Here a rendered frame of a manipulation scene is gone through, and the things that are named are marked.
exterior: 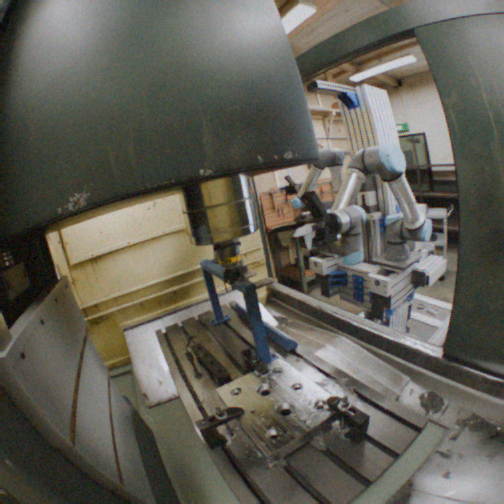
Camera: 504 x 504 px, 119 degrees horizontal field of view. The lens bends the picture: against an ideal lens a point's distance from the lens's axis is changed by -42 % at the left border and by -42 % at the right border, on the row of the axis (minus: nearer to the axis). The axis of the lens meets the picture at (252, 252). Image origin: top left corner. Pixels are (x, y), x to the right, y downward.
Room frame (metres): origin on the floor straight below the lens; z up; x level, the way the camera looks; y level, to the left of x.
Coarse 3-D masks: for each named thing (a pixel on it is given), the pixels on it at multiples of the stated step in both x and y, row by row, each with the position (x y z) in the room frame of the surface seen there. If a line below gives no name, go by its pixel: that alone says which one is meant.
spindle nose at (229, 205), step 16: (240, 176) 0.49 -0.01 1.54; (192, 192) 0.47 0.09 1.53; (208, 192) 0.46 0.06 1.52; (224, 192) 0.47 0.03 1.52; (240, 192) 0.48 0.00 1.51; (192, 208) 0.48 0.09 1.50; (208, 208) 0.47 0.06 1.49; (224, 208) 0.47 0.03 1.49; (240, 208) 0.48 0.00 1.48; (256, 208) 0.53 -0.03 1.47; (192, 224) 0.48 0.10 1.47; (208, 224) 0.47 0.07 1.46; (224, 224) 0.46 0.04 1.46; (240, 224) 0.47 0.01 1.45; (256, 224) 0.51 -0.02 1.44; (192, 240) 0.50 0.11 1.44; (208, 240) 0.47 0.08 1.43; (224, 240) 0.47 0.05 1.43
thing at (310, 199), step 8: (304, 192) 0.70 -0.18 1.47; (312, 192) 0.67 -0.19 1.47; (304, 200) 0.69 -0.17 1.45; (312, 200) 0.67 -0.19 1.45; (320, 200) 0.68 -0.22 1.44; (312, 208) 0.69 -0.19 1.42; (320, 208) 0.68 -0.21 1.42; (312, 216) 0.72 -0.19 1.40; (320, 216) 0.69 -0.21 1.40; (328, 216) 0.69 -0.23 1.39; (328, 224) 0.69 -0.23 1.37
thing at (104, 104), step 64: (64, 0) 0.30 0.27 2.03; (128, 0) 0.36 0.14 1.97; (192, 0) 0.42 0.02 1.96; (256, 0) 0.49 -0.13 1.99; (0, 64) 0.24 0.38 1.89; (64, 64) 0.31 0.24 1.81; (128, 64) 0.36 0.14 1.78; (192, 64) 0.41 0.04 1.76; (256, 64) 0.47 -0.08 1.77; (0, 128) 0.26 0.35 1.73; (64, 128) 0.31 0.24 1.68; (128, 128) 0.36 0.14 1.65; (192, 128) 0.40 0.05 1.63; (256, 128) 0.46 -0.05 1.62; (0, 192) 0.25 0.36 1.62; (64, 192) 0.31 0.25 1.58; (128, 192) 0.35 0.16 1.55
